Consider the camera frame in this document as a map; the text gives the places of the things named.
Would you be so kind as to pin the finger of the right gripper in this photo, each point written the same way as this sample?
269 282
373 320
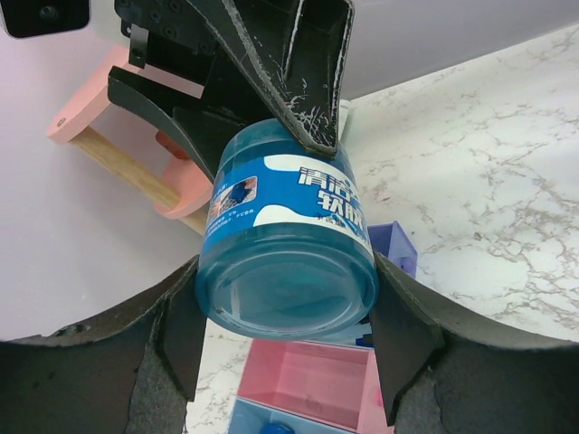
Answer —
201 127
293 53

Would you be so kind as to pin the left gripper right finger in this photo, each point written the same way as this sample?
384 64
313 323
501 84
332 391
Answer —
444 368

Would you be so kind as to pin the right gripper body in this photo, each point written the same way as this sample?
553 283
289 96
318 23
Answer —
172 50

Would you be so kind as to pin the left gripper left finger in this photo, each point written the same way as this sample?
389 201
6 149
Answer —
132 368

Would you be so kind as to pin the pink drawer bin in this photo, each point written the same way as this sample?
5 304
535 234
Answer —
337 385

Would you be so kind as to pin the light blue drawer bin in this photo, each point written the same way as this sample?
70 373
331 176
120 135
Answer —
249 417

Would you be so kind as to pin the purple drawer bin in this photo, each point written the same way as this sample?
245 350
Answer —
391 241

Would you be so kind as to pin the blue round tape dispenser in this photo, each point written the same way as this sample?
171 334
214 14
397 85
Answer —
286 252

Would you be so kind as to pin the blue white eraser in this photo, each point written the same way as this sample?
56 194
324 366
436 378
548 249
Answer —
276 428

